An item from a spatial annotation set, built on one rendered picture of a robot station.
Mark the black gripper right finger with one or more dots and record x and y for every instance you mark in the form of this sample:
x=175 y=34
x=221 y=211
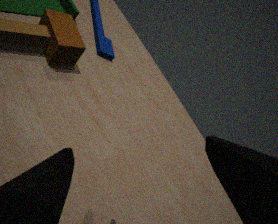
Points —
x=250 y=179

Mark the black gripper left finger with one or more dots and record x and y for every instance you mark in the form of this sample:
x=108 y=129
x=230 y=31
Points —
x=37 y=196

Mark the green rectangular mat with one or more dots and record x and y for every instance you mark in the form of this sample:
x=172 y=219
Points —
x=30 y=7

